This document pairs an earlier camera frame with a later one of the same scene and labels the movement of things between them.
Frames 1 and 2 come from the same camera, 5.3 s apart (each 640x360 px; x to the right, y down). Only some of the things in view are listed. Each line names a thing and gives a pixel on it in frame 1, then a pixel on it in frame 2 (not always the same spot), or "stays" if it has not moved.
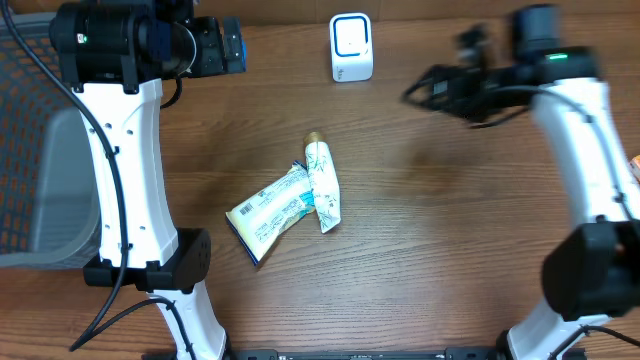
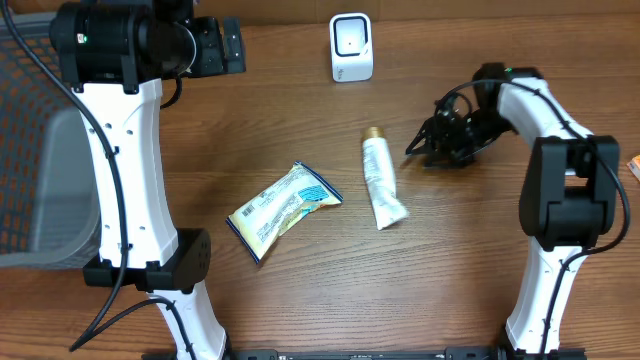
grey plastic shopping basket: x=48 y=203 stays
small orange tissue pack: x=635 y=167 stays
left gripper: x=217 y=62 stays
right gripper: x=458 y=102 -> x=438 y=128
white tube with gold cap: x=323 y=179 -> x=379 y=162
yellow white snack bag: x=259 y=222 stays
